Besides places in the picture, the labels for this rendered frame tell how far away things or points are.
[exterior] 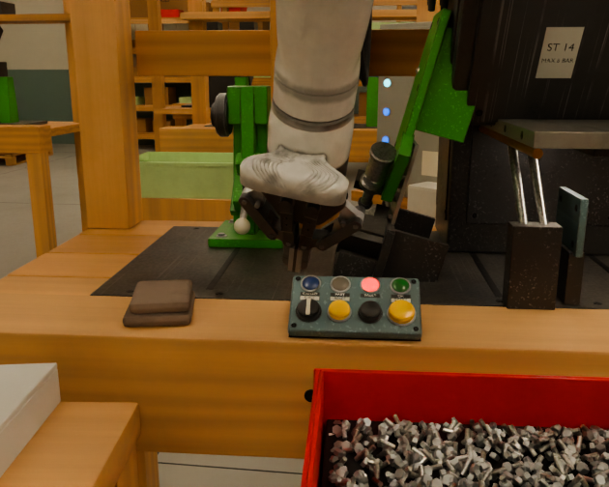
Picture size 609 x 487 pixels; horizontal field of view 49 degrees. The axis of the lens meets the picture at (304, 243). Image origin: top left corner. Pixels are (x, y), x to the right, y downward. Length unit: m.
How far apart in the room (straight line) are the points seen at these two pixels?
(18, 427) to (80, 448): 0.06
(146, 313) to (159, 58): 0.75
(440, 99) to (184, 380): 0.50
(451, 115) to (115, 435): 0.59
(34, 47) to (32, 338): 11.78
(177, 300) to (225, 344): 0.09
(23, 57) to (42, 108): 0.89
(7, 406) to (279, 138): 0.35
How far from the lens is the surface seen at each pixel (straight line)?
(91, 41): 1.40
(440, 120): 0.94
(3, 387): 0.73
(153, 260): 1.09
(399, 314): 0.75
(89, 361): 0.82
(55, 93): 12.40
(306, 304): 0.75
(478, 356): 0.77
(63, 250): 1.28
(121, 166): 1.39
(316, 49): 0.51
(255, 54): 1.40
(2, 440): 0.66
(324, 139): 0.56
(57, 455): 0.68
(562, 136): 0.78
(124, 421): 0.72
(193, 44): 1.43
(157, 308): 0.81
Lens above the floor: 1.19
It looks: 14 degrees down
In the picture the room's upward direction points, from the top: straight up
